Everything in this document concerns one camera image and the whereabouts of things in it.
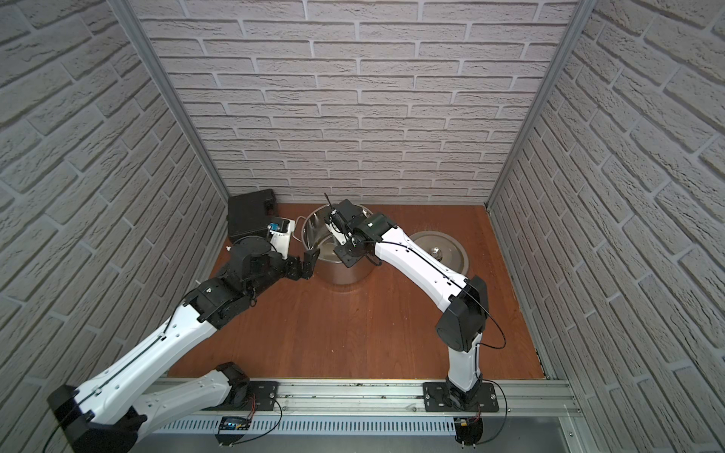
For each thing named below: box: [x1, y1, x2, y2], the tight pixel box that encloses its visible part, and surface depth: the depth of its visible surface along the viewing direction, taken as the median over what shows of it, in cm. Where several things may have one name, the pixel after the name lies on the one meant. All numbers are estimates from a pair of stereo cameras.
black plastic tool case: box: [226, 188, 277, 243], surface depth 116 cm
